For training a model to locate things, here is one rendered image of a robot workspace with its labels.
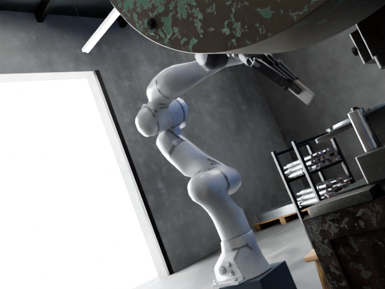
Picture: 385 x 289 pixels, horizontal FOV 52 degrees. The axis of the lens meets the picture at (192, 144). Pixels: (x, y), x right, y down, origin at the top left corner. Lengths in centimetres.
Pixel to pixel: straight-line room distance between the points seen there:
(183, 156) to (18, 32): 507
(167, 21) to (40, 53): 545
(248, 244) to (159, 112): 56
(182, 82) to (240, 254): 61
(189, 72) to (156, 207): 479
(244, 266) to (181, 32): 86
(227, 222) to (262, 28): 84
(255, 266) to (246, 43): 88
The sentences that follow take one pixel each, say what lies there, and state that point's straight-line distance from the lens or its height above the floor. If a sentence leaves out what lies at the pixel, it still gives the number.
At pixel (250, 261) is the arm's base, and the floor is 50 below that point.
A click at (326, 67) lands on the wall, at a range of 842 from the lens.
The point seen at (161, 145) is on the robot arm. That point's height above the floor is 99.
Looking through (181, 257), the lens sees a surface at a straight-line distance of 612.
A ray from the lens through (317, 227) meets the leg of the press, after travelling 89.
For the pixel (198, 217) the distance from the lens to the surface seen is 649.
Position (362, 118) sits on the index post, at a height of 77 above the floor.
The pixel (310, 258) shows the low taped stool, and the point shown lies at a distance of 200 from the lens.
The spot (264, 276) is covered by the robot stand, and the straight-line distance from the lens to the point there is 135.
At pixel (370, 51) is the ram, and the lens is 99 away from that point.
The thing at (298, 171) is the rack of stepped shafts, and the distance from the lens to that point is 346.
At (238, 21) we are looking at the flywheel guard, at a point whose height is 98.
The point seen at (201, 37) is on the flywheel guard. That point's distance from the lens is 73.
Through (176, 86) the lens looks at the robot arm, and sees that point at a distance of 132.
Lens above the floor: 73
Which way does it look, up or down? 9 degrees up
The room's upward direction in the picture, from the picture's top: 22 degrees counter-clockwise
